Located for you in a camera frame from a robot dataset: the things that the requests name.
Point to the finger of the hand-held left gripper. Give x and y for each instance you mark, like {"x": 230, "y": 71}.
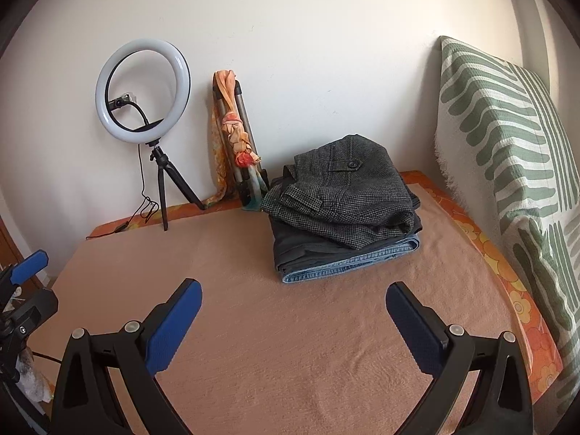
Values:
{"x": 29, "y": 265}

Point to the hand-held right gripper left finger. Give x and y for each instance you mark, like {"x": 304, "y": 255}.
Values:
{"x": 174, "y": 326}

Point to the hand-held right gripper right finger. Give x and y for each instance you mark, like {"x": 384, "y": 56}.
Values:
{"x": 414, "y": 326}

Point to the grey tweed pants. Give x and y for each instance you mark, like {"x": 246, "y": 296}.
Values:
{"x": 353, "y": 190}

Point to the dark folded pants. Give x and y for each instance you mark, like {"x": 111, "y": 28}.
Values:
{"x": 294, "y": 244}

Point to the brown wooden furniture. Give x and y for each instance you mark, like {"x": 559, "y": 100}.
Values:
{"x": 7, "y": 244}

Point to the white patterned cloth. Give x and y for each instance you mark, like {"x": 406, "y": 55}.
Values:
{"x": 34, "y": 380}

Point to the blue folded jeans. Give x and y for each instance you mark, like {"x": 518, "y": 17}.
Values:
{"x": 344, "y": 268}

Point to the orange floral tablecloth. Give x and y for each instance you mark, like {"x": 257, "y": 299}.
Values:
{"x": 521, "y": 299}

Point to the black mini tripod stand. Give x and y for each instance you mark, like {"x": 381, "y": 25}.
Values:
{"x": 161, "y": 167}

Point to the folded tripod with orange scarf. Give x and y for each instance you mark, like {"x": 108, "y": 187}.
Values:
{"x": 235, "y": 131}

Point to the green striped white cushion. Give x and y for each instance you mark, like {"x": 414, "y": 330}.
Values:
{"x": 498, "y": 122}

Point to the folded silver tripod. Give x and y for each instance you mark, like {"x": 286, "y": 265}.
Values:
{"x": 242, "y": 104}

